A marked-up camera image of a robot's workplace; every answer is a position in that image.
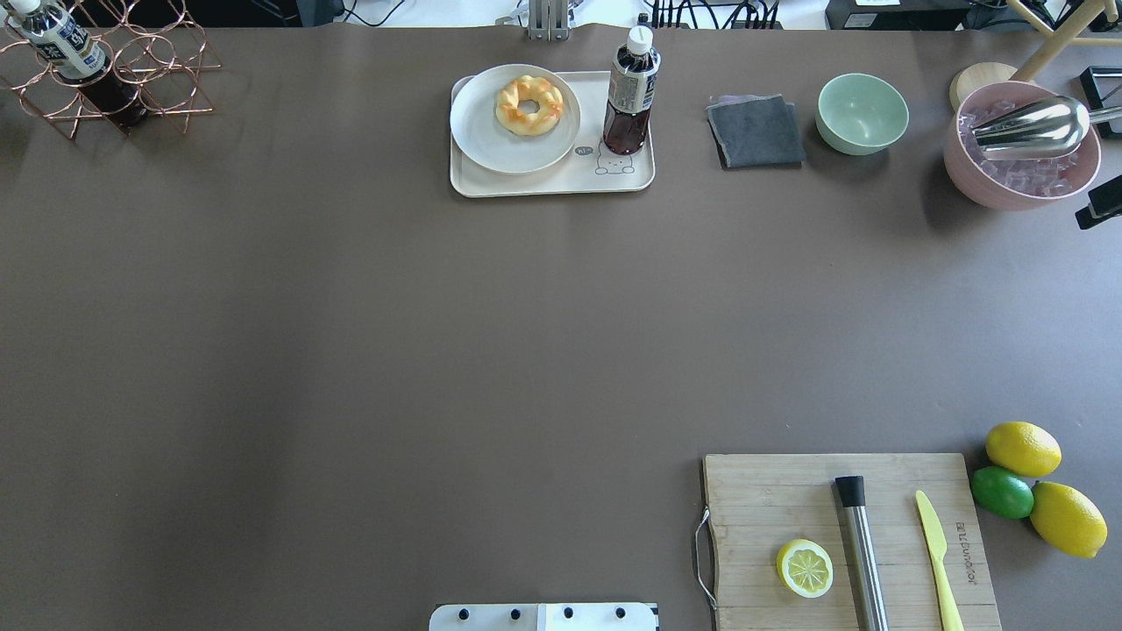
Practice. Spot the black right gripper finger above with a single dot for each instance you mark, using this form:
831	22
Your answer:
1104	203

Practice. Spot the white round plate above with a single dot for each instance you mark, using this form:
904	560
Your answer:
481	137

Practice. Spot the dark tea bottle on tray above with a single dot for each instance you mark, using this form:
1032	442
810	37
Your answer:
631	88

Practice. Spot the cream rabbit tray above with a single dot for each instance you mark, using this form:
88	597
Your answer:
589	167

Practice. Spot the glazed twisted donut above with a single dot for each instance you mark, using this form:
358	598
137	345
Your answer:
529	106

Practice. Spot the pink ice bucket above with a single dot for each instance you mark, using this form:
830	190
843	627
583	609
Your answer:
1013	184

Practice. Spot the steel ice scoop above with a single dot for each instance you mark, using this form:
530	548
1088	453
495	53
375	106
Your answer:
1052	127

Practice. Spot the wooden round lid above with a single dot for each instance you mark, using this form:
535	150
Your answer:
976	76

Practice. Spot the yellow lemon near lime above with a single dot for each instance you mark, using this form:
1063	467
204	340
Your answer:
1022	447

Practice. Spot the mint green bowl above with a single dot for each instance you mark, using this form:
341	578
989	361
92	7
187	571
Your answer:
859	114

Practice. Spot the green lime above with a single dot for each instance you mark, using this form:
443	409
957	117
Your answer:
1002	492

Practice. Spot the yellow lemon outer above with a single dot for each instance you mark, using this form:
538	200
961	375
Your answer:
1068	520

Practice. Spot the grey folded cloth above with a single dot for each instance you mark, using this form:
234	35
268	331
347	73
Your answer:
755	131

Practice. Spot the yellow plastic knife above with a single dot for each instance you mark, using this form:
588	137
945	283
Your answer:
937	547

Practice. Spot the steel muddler black tip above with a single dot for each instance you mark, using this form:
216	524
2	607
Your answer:
869	598

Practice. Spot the bamboo cutting board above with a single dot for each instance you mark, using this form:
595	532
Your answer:
759	502

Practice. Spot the half lemon slice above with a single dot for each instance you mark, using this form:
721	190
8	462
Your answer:
805	568

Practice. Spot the bottle in rack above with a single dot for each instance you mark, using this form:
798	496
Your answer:
80	61

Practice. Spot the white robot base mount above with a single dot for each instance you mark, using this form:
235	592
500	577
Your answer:
547	616

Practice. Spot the copper wire bottle rack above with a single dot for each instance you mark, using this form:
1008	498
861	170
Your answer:
157	44

